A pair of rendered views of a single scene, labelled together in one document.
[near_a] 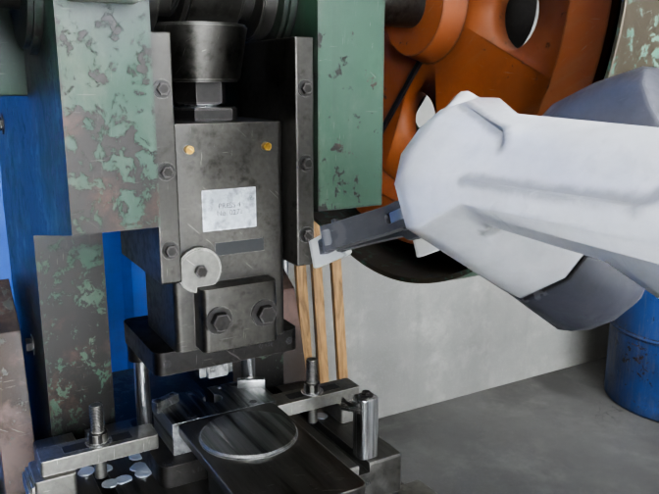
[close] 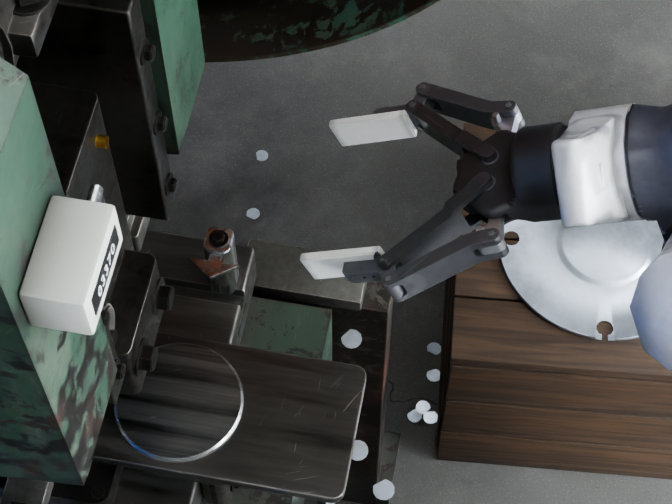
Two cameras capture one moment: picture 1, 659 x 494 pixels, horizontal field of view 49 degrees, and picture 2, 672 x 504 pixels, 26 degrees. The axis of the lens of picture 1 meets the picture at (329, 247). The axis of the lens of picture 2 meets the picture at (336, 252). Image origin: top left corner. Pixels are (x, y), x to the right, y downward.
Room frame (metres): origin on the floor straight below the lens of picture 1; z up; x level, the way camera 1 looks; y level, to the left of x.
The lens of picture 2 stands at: (0.35, 0.44, 2.06)
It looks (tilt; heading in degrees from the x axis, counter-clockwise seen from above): 60 degrees down; 310
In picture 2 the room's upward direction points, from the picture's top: straight up
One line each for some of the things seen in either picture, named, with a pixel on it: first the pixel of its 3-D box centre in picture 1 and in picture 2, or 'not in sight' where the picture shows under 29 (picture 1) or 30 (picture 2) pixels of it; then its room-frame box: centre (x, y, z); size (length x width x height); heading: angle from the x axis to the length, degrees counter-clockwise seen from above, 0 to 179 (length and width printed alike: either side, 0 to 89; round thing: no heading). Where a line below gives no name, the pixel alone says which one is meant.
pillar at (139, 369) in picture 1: (141, 378); not in sight; (0.96, 0.27, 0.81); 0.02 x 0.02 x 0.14
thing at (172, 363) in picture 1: (209, 342); not in sight; (0.96, 0.17, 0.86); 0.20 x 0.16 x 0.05; 120
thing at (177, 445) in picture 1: (214, 414); not in sight; (0.95, 0.16, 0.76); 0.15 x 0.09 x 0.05; 120
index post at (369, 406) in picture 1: (365, 422); (221, 259); (0.93, -0.05, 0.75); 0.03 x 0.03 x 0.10; 30
